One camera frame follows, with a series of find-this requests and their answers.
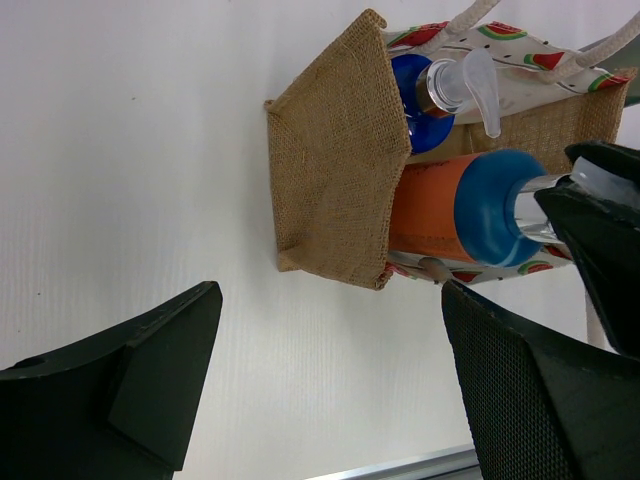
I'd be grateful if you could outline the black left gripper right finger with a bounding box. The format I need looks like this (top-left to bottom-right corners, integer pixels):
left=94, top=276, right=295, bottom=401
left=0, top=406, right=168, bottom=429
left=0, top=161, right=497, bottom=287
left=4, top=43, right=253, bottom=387
left=441, top=281, right=639, bottom=479

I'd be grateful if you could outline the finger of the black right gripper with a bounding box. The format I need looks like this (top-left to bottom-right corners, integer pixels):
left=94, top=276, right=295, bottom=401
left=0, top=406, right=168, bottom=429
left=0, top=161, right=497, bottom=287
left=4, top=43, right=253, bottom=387
left=565, top=141, right=639, bottom=210
left=534, top=181, right=639, bottom=356

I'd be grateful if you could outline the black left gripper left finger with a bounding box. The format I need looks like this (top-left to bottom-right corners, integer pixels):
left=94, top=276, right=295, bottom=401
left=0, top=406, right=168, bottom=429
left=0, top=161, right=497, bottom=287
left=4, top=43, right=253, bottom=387
left=1, top=281, right=222, bottom=479

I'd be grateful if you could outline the blue orange pump bottle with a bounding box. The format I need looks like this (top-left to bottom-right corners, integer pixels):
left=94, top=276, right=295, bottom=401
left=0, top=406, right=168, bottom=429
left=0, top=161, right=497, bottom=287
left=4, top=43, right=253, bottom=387
left=389, top=150, right=612, bottom=268

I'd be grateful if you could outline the dark blue pump bottle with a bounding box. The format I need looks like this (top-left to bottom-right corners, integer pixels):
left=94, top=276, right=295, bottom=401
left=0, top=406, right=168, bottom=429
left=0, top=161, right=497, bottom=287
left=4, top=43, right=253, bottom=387
left=391, top=49, right=501, bottom=154

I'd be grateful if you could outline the burlap watermelon canvas bag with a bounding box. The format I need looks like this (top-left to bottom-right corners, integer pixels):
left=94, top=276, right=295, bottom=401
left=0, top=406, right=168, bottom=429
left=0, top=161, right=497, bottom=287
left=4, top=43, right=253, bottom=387
left=265, top=1, right=639, bottom=290

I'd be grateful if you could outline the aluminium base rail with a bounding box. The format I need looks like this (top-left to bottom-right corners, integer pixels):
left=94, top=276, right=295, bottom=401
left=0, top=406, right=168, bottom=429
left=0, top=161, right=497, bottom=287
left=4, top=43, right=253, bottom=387
left=311, top=445, right=483, bottom=480

